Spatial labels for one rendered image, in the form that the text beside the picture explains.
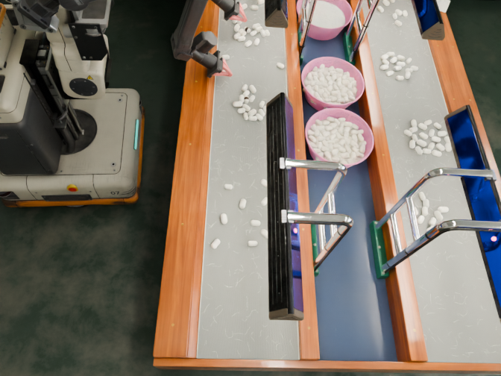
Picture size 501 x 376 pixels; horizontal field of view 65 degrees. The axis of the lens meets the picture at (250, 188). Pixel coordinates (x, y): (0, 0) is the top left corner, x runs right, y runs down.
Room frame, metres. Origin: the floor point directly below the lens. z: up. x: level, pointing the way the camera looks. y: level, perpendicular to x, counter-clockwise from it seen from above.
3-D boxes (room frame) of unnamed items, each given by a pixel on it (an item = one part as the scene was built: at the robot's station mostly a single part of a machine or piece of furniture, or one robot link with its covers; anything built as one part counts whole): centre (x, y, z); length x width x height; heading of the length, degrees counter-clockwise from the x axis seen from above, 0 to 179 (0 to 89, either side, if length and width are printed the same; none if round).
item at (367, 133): (0.94, -0.30, 0.72); 0.27 x 0.27 x 0.10
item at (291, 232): (0.48, -0.09, 1.08); 0.62 x 0.08 x 0.07; 9
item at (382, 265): (0.56, -0.56, 0.90); 0.20 x 0.19 x 0.45; 9
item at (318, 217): (0.49, -0.17, 0.90); 0.20 x 0.19 x 0.45; 9
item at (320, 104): (1.22, -0.25, 0.72); 0.27 x 0.27 x 0.10
